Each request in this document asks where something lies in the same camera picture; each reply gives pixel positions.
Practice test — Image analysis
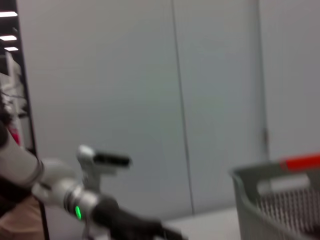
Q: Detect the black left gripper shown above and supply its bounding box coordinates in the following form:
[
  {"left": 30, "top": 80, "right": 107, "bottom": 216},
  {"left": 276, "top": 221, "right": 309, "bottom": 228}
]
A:
[{"left": 89, "top": 194, "right": 190, "bottom": 240}]

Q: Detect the grey perforated storage bin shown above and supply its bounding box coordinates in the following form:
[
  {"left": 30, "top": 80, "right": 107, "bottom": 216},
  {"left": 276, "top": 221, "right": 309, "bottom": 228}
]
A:
[{"left": 229, "top": 159, "right": 320, "bottom": 240}]

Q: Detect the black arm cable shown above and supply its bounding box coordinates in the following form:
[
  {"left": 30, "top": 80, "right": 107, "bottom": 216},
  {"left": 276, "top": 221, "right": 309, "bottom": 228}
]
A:
[{"left": 37, "top": 197, "right": 51, "bottom": 240}]

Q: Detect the black vertical frame post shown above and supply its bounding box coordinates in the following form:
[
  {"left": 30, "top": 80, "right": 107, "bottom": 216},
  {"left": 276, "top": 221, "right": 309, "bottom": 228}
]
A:
[{"left": 15, "top": 0, "right": 38, "bottom": 154}]

